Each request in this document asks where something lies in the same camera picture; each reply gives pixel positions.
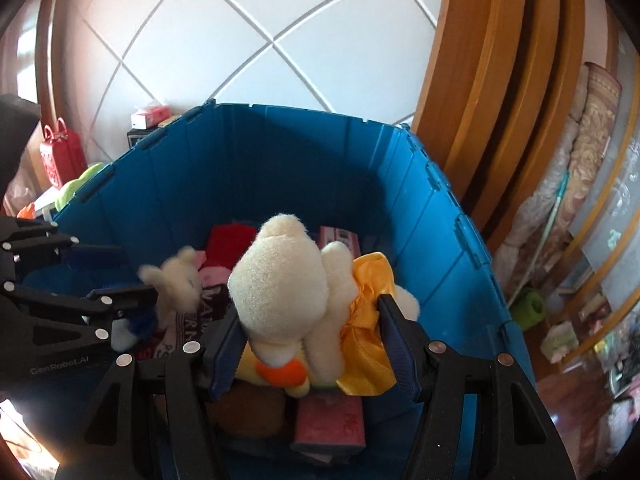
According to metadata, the green foam roll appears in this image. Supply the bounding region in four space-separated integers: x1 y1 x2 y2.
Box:
511 290 546 331

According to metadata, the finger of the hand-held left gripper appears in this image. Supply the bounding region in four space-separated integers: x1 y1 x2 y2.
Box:
0 280 160 346
0 216 126 281

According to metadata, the red cloth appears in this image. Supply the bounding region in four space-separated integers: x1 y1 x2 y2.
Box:
205 224 258 266

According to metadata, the pile of assorted toys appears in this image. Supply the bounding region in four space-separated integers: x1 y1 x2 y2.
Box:
540 285 640 461

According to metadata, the plain pink tissue pack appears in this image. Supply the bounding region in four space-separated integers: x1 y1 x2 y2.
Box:
290 395 366 453

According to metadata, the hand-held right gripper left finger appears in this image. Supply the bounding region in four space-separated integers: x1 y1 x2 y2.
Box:
55 310 248 480

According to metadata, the blue plastic storage crate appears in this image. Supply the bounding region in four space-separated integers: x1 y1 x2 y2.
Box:
50 101 537 480

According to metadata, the green mop pole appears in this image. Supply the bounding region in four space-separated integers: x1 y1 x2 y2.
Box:
507 172 571 306

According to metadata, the red white tissue box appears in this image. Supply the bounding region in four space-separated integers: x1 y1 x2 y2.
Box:
131 102 170 130

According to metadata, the rolled floral carpet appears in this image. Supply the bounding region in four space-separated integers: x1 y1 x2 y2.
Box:
500 62 623 306

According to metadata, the yellow duck plush toy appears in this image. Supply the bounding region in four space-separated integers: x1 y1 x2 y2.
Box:
227 213 421 401

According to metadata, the black gift box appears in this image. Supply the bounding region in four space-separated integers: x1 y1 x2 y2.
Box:
126 125 156 148

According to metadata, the wooden glass partition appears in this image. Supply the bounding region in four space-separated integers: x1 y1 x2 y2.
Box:
550 85 640 341

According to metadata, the red toy suitcase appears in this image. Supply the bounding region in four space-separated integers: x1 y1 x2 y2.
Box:
39 117 87 188

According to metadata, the dark pink box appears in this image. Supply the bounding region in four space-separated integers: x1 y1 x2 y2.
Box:
317 226 363 261

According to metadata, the green plush toy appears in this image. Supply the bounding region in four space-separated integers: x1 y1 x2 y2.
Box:
55 162 108 211

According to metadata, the small white plush toy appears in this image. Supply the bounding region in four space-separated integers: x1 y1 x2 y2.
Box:
111 246 206 353

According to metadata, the brown plush item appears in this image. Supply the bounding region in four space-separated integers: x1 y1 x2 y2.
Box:
207 380 288 441

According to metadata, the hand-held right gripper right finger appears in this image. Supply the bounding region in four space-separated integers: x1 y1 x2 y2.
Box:
376 294 578 480

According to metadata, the wooden wall column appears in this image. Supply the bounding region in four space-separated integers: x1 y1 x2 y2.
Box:
30 0 68 141
410 0 621 251

